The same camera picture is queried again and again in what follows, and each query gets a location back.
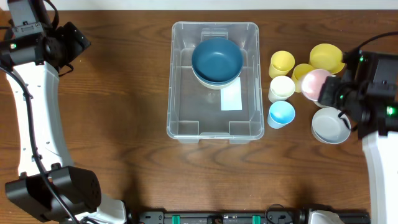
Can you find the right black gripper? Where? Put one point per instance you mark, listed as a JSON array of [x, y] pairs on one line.
[[335, 86]]

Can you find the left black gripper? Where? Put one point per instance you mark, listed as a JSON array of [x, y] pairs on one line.
[[68, 34]]

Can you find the pink cup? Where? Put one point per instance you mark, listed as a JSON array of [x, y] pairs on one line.
[[312, 82]]

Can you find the cream cup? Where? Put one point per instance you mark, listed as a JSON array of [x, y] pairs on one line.
[[281, 88]]

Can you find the light blue cup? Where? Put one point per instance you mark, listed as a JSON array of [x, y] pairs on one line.
[[280, 114]]

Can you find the beige bowl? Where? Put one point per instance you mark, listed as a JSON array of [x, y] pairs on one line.
[[215, 86]]

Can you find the dark blue bowl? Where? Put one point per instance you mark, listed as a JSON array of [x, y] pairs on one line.
[[214, 83], [218, 59]]

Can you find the dark blue bowl front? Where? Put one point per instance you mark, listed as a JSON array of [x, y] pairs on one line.
[[214, 83]]

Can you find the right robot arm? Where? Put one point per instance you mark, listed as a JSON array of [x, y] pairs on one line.
[[381, 157]]

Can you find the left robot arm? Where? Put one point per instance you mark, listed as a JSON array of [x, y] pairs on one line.
[[49, 187]]

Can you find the white label in container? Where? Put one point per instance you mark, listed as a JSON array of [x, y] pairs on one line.
[[231, 97]]

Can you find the clear plastic storage container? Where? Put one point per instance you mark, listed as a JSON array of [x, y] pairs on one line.
[[194, 111]]

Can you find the white bowl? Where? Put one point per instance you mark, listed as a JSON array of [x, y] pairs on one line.
[[320, 105]]

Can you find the light grey bowl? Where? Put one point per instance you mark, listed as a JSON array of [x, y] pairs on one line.
[[330, 126]]

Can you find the yellow bowl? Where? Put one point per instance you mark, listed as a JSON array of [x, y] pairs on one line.
[[327, 57]]

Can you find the yellow cup right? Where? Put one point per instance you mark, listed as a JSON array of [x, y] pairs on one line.
[[298, 73]]

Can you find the yellow cup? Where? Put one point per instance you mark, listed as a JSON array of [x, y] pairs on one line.
[[281, 63], [298, 73]]

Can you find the yellow cup left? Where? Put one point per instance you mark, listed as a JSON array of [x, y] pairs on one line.
[[281, 63]]

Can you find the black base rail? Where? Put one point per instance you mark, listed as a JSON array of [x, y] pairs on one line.
[[274, 215]]

